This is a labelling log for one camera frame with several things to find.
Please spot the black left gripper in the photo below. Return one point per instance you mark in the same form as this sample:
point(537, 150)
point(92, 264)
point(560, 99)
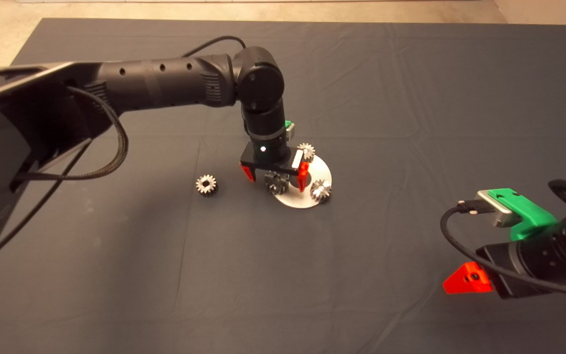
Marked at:
point(268, 152)

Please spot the silver camera box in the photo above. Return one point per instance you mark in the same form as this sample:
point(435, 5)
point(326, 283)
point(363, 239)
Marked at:
point(291, 132)
point(496, 211)

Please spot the large steel gear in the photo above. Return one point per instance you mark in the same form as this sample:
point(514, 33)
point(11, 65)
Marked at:
point(277, 183)

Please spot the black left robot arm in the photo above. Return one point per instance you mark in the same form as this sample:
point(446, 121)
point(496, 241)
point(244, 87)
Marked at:
point(165, 78)

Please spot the dark grey table cloth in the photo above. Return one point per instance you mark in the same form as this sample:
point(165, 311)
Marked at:
point(386, 88)

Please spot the silver left camera box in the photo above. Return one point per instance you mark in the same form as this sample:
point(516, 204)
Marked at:
point(291, 132)

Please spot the silver right camera box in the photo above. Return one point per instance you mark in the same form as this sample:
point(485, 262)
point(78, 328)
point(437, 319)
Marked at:
point(496, 211)

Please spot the small steel gear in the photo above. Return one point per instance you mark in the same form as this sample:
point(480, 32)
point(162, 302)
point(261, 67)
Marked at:
point(321, 191)
point(207, 185)
point(307, 150)

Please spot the round metal plate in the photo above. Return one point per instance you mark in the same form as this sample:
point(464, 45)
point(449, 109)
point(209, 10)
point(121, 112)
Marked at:
point(320, 169)

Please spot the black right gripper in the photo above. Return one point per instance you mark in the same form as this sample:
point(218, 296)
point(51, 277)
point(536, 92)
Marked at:
point(533, 260)

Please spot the green right camera mount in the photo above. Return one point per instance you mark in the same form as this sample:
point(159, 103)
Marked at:
point(528, 211)

